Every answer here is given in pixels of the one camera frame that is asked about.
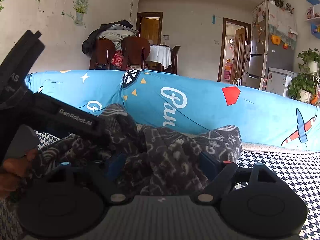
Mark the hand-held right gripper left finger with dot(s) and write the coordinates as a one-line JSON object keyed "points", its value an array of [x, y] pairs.
{"points": [[116, 163]]}

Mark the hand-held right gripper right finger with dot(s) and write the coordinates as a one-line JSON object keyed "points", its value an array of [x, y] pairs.
{"points": [[208, 163]]}

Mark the grey patterned fleece jacket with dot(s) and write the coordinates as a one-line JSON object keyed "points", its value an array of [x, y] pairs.
{"points": [[170, 160]]}

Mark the person's left hand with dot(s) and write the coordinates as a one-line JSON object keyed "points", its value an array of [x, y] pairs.
{"points": [[12, 172]]}

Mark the blue printed cushion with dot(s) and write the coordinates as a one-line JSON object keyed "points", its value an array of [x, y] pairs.
{"points": [[200, 105]]}

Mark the houndstooth sofa seat cover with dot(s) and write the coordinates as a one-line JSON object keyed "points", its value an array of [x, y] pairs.
{"points": [[287, 165]]}

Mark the brown wooden chair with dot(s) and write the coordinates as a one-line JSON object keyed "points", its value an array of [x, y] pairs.
{"points": [[102, 52], [135, 51]]}

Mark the red floral cloth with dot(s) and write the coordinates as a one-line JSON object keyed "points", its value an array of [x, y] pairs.
{"points": [[117, 58]]}

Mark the pink plastic drawer unit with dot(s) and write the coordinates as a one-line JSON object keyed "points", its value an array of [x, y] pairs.
{"points": [[228, 72]]}

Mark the pile of coats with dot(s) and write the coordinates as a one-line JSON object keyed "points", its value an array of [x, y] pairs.
{"points": [[112, 33]]}

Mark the white chest freezer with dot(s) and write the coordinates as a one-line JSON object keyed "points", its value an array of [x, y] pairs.
{"points": [[277, 80]]}

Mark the dark wooden chair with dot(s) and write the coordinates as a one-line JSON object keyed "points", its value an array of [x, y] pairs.
{"points": [[175, 57]]}

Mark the silver refrigerator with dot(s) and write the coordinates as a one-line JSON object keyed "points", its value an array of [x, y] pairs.
{"points": [[257, 62]]}

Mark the table with white tablecloth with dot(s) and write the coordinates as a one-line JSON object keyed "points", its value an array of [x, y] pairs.
{"points": [[158, 53]]}

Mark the orange fridge toy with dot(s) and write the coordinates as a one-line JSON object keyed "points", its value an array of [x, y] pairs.
{"points": [[275, 40]]}

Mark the floral fridge cover cloth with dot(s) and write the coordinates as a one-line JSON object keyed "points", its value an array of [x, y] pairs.
{"points": [[282, 22]]}

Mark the lavender pot wall sticker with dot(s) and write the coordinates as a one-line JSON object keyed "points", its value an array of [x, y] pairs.
{"points": [[80, 15]]}

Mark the wooden door with frame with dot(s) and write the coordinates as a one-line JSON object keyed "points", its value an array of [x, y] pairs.
{"points": [[239, 52], [150, 30]]}

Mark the wall switch panel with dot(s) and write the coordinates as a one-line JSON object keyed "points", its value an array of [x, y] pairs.
{"points": [[165, 37]]}

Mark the blue wall sticker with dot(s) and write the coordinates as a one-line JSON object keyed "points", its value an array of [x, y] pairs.
{"points": [[213, 19]]}

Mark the blue wall shelf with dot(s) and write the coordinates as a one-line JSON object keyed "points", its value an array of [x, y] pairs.
{"points": [[313, 1]]}

